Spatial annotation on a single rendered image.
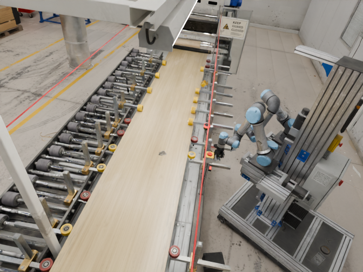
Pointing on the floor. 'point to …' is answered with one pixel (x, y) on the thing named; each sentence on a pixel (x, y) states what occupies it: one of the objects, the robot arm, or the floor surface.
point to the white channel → (147, 7)
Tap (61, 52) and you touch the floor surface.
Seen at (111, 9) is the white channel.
